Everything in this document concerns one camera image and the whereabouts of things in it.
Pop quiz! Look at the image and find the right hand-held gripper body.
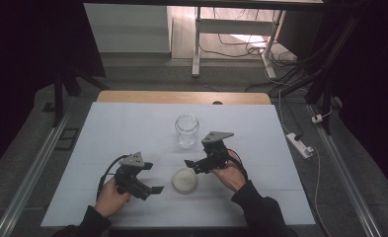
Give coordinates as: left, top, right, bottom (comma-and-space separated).
194, 131, 235, 175

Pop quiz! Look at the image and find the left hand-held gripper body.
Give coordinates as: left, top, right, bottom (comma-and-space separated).
114, 151, 153, 201

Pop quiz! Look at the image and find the cream round jar lid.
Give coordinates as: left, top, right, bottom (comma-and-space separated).
171, 167, 199, 195

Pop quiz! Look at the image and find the clear glass jar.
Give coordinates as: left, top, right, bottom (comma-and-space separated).
174, 114, 200, 150

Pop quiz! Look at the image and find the person's right hand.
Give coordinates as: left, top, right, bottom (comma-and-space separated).
210, 149, 249, 194

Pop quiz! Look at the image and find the person's left hand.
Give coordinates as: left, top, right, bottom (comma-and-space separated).
94, 177, 132, 219

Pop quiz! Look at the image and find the white table cover sheet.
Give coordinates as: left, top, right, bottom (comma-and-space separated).
40, 101, 316, 228

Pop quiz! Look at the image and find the white power strip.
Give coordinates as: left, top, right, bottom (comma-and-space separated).
285, 132, 315, 160

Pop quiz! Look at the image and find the black stand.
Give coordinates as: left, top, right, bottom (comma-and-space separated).
41, 63, 111, 128
304, 73, 335, 136

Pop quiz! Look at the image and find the black curtain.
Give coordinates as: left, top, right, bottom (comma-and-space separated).
0, 0, 107, 181
313, 0, 388, 200

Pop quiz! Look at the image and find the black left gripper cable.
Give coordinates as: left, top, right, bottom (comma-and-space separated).
96, 154, 130, 201

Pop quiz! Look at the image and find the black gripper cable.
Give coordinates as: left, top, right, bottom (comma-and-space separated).
227, 148, 249, 183
96, 154, 130, 201

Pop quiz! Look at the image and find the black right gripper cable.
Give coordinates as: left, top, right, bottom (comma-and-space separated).
227, 148, 249, 183

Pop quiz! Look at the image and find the black rectangular floor frame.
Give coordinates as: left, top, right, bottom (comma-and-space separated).
54, 127, 81, 152

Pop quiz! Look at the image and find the aluminium floor rail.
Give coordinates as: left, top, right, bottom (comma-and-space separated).
307, 104, 383, 237
0, 111, 73, 237

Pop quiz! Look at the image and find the white power strip cable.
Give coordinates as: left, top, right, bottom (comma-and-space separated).
277, 88, 322, 211

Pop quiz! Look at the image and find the white desk frame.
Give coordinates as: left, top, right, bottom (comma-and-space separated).
191, 6, 286, 80

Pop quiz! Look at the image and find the black cable bundle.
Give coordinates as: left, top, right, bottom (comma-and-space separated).
244, 14, 362, 99

